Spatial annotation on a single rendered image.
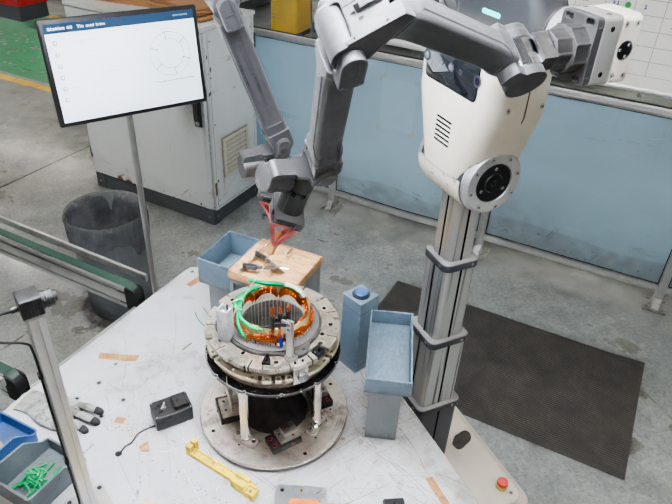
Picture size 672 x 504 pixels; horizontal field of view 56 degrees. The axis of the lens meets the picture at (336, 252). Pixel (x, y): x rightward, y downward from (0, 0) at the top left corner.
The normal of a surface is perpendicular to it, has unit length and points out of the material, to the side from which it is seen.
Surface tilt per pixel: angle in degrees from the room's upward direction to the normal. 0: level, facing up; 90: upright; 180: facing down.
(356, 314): 90
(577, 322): 0
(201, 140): 90
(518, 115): 90
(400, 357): 0
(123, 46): 83
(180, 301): 0
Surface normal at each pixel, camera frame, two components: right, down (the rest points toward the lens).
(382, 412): -0.11, 0.55
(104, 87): 0.58, 0.37
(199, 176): -0.47, 0.47
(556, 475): 0.04, -0.83
